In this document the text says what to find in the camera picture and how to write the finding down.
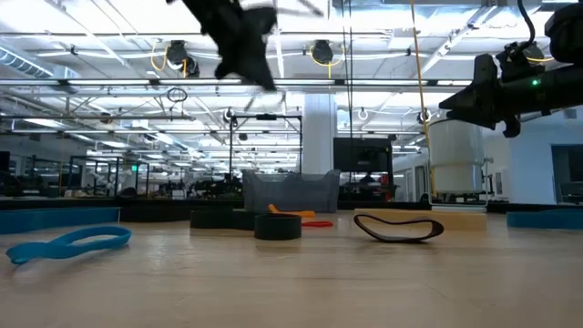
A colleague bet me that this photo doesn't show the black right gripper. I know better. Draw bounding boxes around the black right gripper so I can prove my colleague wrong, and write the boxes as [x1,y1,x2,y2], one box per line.
[439,53,555,138]

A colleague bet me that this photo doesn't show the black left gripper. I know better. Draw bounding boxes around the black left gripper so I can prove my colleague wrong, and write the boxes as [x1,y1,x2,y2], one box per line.
[181,0,278,92]

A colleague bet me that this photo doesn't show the small black block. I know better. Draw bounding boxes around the small black block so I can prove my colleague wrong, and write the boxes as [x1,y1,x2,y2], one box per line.
[353,213,445,244]

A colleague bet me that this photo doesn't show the orange rubber band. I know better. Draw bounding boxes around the orange rubber band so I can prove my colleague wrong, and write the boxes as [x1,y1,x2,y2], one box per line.
[267,203,316,219]

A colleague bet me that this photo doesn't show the long black rubber band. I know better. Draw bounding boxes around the long black rubber band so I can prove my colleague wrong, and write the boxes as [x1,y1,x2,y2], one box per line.
[189,209,303,241]

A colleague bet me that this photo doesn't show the grey blue rubber band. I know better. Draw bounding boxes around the grey blue rubber band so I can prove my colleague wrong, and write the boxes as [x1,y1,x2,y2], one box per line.
[0,207,121,236]

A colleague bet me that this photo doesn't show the grey plastic bin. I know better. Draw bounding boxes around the grey plastic bin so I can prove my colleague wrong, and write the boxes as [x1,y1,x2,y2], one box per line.
[242,169,342,214]

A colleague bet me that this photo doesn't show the small blue rubber band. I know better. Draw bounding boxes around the small blue rubber band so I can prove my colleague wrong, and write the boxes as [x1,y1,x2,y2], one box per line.
[5,225,133,266]

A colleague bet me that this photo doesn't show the white cylinder on stand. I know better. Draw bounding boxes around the white cylinder on stand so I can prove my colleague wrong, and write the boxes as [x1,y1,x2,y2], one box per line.
[427,117,492,215]

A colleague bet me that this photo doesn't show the white building column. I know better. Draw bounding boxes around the white building column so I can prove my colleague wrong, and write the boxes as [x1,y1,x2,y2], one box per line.
[302,93,338,175]

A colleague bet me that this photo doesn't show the black monitor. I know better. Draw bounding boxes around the black monitor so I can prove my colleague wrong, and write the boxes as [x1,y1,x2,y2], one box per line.
[332,137,394,174]

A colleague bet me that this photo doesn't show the long ceiling light strip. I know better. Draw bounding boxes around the long ceiling light strip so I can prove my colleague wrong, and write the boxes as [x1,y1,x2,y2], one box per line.
[0,77,475,87]

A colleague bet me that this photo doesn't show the grey ceiling beam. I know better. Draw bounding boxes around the grey ceiling beam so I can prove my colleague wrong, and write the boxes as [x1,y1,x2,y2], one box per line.
[0,113,197,122]

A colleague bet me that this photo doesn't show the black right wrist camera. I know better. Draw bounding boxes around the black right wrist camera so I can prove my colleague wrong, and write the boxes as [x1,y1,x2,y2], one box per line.
[495,40,547,77]

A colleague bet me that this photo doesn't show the hanging black cable loop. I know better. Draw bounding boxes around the hanging black cable loop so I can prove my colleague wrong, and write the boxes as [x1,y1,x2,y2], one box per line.
[166,87,189,104]

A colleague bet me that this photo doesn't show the black right camera cable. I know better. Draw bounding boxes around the black right camera cable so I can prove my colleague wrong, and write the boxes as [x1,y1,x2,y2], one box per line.
[517,0,537,46]

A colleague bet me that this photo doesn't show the black workstation frame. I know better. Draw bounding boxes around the black workstation frame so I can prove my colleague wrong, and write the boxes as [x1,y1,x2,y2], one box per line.
[66,155,150,198]

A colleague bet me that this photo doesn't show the ribbed ventilation duct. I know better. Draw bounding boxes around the ribbed ventilation duct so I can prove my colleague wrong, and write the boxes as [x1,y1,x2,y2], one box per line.
[0,45,82,95]

